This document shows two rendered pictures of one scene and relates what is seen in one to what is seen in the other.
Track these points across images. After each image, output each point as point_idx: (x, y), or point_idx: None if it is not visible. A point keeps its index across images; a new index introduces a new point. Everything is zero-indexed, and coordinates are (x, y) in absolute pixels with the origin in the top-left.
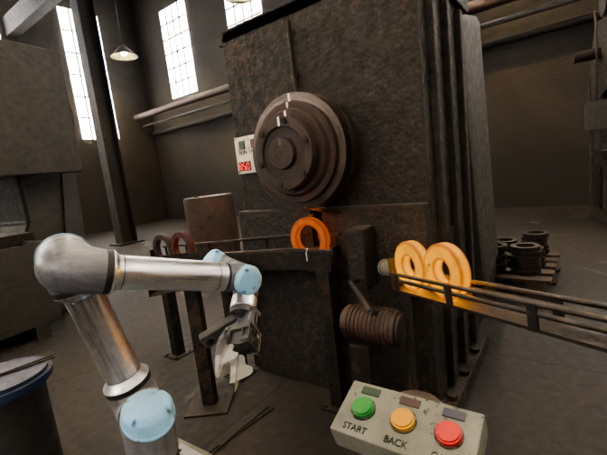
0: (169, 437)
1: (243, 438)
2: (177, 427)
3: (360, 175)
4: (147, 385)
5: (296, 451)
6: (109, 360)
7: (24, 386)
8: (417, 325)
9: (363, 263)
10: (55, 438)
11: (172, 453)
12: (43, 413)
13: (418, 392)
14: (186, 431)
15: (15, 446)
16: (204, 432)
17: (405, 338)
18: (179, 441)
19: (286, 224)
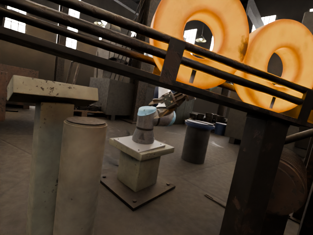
0: (140, 118)
1: (221, 209)
2: (225, 187)
3: None
4: (161, 109)
5: (211, 233)
6: (158, 94)
7: (194, 124)
8: (241, 167)
9: None
10: (199, 151)
11: (140, 125)
12: (198, 139)
13: (97, 123)
14: (222, 190)
15: (187, 141)
16: (223, 195)
17: (270, 207)
18: (170, 147)
19: None
